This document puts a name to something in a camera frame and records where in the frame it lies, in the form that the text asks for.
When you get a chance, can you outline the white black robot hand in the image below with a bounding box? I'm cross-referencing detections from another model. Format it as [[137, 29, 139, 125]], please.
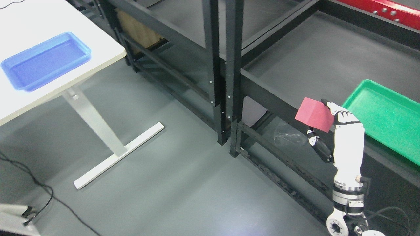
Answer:
[[306, 100, 365, 191]]

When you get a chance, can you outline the pink foam block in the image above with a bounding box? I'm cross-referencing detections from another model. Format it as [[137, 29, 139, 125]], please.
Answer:
[[295, 97, 334, 133]]

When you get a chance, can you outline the green plastic tray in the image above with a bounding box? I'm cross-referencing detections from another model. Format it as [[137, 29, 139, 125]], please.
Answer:
[[342, 79, 420, 165]]

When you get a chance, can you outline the black metal shelf right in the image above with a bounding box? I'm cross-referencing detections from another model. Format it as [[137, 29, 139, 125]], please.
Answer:
[[226, 0, 420, 226]]

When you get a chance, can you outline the black metal shelf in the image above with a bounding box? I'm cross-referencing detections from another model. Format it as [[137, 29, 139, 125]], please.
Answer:
[[71, 0, 227, 146], [226, 0, 420, 226]]

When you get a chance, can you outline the black metal shelf left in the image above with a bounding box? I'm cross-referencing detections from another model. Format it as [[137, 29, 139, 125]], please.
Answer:
[[71, 0, 227, 146]]

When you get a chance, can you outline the blue plastic tray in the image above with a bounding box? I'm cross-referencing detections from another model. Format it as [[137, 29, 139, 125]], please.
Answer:
[[1, 32, 91, 92]]

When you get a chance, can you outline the clear plastic bag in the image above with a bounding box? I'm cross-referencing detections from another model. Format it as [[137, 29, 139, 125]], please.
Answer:
[[273, 122, 308, 147]]

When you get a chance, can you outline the cardboard box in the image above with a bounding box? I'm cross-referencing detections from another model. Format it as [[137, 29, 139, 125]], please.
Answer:
[[115, 9, 164, 48]]

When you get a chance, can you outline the white table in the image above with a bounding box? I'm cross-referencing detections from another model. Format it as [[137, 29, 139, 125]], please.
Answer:
[[1, 0, 164, 189]]

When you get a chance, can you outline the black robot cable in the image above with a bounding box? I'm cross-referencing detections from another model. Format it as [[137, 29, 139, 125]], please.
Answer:
[[361, 206, 412, 236]]

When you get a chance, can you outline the red conveyor frame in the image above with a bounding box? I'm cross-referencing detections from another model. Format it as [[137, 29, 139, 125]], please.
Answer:
[[340, 0, 420, 30]]

